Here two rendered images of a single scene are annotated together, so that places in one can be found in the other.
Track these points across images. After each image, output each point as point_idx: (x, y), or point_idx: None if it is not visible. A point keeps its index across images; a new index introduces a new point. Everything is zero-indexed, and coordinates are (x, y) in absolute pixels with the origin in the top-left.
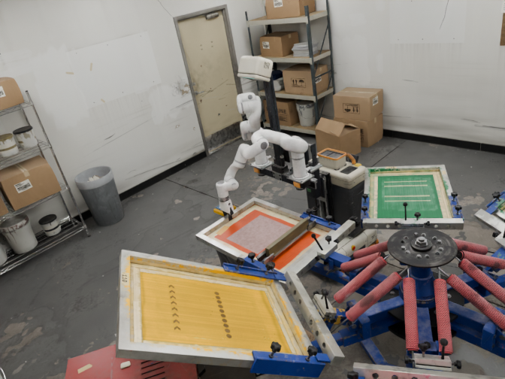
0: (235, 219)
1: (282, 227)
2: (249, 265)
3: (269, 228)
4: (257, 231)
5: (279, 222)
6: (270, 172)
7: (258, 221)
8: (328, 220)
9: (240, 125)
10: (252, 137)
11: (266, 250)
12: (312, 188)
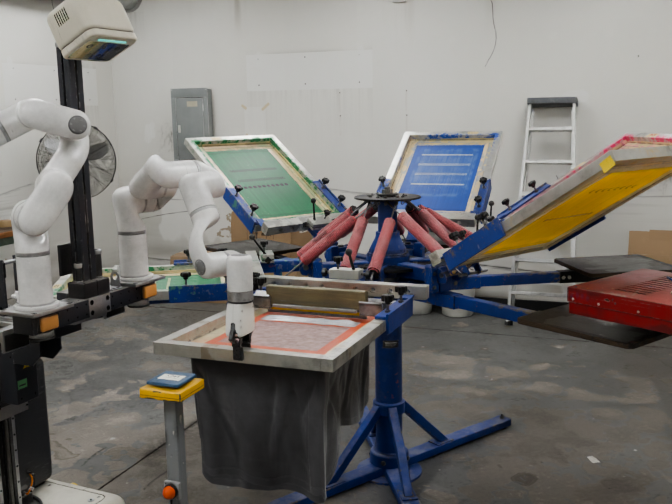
0: None
1: (261, 324)
2: (394, 315)
3: (266, 331)
4: (282, 335)
5: None
6: (81, 307)
7: None
8: (265, 281)
9: (64, 176)
10: (171, 167)
11: (366, 294)
12: (32, 370)
